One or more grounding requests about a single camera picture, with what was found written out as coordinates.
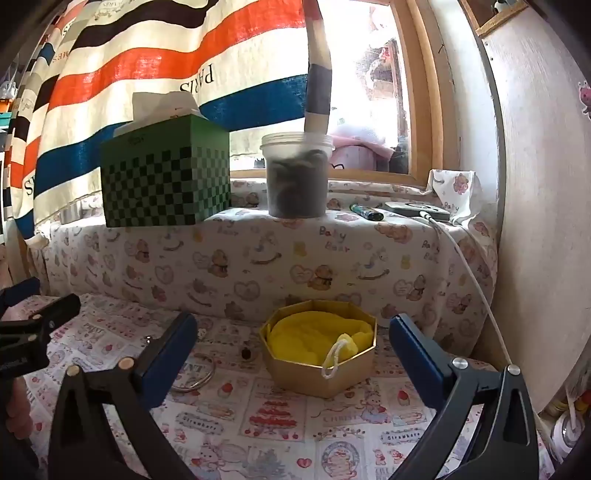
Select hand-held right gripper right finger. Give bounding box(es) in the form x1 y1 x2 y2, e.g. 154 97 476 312
389 313 542 480

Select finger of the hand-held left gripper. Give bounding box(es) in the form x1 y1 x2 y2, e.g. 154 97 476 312
0 276 43 311
0 293 82 377

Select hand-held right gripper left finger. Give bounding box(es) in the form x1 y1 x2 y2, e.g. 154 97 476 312
48 311 199 480

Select thin silver charm bangle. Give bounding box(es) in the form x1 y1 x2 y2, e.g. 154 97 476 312
172 353 216 394

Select gold octagonal box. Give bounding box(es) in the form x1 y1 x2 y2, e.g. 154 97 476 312
259 299 378 398

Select person's left hand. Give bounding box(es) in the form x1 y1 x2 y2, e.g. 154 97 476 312
7 376 34 440

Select strawberry printed cloth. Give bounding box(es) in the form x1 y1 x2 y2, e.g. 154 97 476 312
18 293 555 480

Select flat grey device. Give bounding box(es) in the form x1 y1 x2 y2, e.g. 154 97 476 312
385 200 451 222

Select bear printed cloth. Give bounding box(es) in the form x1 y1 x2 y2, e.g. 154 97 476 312
28 178 499 356

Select green blue lighter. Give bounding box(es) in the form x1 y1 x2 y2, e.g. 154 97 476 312
349 203 385 220

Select tape rolls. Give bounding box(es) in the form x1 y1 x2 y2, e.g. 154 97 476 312
549 406 579 462

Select green checkered tissue box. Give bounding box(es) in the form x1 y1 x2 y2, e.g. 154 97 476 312
100 114 230 228

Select white wooden board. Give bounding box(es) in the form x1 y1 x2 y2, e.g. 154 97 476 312
462 0 591 416

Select white tissue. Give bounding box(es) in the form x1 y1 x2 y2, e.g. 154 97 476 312
113 91 201 137

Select striped curtain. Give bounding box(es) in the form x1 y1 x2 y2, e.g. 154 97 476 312
0 0 334 241

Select pink sticker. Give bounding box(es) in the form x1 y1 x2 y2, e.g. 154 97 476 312
577 80 591 121

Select white cable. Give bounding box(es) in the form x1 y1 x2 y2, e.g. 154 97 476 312
419 211 555 444

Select yellow drawstring pouch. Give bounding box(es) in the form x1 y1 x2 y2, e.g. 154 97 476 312
267 310 374 380

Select wooden window frame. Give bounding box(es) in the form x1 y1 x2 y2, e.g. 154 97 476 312
390 0 462 188

